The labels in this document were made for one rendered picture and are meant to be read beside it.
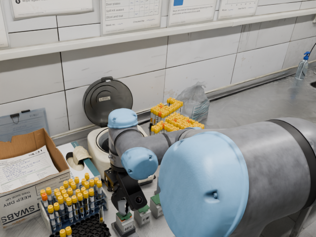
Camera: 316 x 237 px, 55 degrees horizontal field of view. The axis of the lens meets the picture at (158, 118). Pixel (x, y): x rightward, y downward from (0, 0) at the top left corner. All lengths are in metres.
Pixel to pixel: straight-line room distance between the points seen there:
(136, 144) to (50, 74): 0.67
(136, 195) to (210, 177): 0.57
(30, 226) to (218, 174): 0.90
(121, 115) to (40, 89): 0.59
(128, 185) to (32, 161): 0.52
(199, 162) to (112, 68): 1.11
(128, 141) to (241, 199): 0.44
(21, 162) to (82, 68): 0.44
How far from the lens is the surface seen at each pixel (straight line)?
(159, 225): 1.09
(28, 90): 1.28
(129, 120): 0.75
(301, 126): 0.39
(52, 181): 1.09
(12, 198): 1.08
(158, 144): 0.71
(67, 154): 1.28
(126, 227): 1.01
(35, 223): 1.14
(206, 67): 1.74
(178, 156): 0.33
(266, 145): 0.34
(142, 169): 0.69
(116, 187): 0.88
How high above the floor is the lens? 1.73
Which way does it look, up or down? 32 degrees down
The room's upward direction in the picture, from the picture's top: 4 degrees clockwise
